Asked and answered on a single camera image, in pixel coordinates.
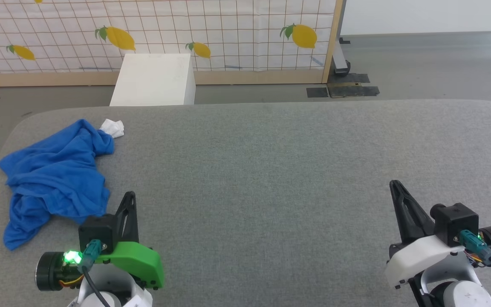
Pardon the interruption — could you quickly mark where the grey fabric sofa seat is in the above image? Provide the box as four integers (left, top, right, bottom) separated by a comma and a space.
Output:
0, 99, 491, 307

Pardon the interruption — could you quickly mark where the blue white basketball jersey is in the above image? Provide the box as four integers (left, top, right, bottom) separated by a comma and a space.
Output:
0, 119, 125, 251

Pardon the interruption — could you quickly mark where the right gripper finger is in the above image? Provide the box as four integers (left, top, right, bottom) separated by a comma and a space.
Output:
395, 180, 436, 242
390, 180, 413, 242

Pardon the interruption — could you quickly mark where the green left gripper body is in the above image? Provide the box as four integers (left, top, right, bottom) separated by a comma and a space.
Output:
95, 241, 165, 290

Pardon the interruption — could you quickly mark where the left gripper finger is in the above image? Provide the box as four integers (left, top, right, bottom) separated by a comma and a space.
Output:
115, 192, 132, 244
129, 192, 140, 244

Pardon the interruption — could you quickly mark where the large black floor tape patch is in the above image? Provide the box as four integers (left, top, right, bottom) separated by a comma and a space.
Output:
327, 73, 380, 98

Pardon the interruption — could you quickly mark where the white rectangular box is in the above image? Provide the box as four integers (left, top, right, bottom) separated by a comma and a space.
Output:
109, 53, 196, 107

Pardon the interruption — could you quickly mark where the lemon print grid cloth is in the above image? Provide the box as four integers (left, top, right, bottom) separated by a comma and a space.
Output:
0, 0, 338, 73

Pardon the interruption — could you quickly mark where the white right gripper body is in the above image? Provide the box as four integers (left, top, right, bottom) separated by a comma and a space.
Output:
384, 234, 481, 290

